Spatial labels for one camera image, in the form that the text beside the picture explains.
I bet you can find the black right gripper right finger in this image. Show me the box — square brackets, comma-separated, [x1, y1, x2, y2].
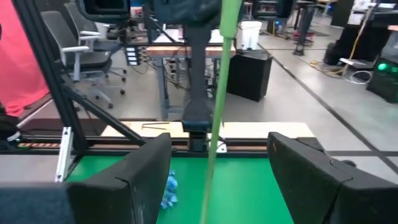
[267, 131, 398, 224]

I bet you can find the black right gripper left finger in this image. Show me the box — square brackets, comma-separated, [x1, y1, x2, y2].
[67, 133, 173, 224]

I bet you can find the blue artificial flower bunch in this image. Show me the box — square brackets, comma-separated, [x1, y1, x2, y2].
[159, 169, 180, 210]

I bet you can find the black artificial tulip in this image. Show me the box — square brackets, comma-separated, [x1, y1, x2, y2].
[198, 0, 244, 224]

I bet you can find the green table mat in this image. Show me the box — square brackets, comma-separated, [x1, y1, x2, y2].
[65, 155, 295, 224]

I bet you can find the black floor cabinet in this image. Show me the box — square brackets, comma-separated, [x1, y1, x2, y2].
[226, 50, 274, 103]

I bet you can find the black machine with green light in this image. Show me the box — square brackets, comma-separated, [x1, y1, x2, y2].
[366, 55, 398, 104]

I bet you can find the black power strip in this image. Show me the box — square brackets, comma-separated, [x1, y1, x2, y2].
[125, 45, 138, 67]

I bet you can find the wooden work table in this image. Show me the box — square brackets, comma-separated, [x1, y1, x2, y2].
[145, 29, 239, 121]

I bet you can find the black equipment cabinet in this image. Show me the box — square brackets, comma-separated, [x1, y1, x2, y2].
[323, 12, 394, 67]

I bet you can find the yellow rod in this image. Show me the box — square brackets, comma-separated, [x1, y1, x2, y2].
[341, 5, 374, 77]

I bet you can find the white bin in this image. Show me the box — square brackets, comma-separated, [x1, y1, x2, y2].
[235, 20, 263, 51]

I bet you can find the red cloth panel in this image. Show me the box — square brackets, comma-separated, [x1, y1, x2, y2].
[0, 0, 50, 118]

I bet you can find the grey office chair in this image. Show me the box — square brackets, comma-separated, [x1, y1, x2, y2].
[63, 2, 128, 83]
[40, 11, 127, 110]

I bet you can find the black monitor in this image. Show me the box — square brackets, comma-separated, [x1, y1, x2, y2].
[76, 0, 131, 23]

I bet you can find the silver metal bracket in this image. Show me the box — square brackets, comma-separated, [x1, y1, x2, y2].
[54, 126, 75, 183]

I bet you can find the small white corner bracket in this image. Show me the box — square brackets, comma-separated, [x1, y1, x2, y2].
[207, 139, 228, 154]

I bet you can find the white cable coil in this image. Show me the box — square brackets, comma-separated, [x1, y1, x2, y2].
[344, 70, 373, 85]

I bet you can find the yellow floor cable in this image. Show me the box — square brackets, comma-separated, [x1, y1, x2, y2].
[309, 59, 345, 78]

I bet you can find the black pedestal stand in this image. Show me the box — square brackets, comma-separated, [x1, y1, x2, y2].
[292, 0, 317, 57]

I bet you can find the black aluminium table frame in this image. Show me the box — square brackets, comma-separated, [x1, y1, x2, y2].
[12, 0, 327, 158]

